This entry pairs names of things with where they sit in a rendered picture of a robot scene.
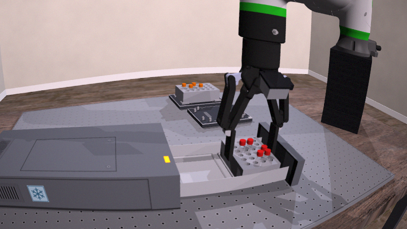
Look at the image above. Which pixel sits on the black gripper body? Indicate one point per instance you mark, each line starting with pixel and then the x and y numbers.
pixel 258 55

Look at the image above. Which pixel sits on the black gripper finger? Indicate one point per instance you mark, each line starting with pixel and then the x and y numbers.
pixel 279 116
pixel 227 118

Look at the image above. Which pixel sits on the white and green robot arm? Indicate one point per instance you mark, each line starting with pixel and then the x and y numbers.
pixel 265 21

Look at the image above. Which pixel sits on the white tube rack with holes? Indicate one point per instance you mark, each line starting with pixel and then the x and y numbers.
pixel 205 94
pixel 245 160

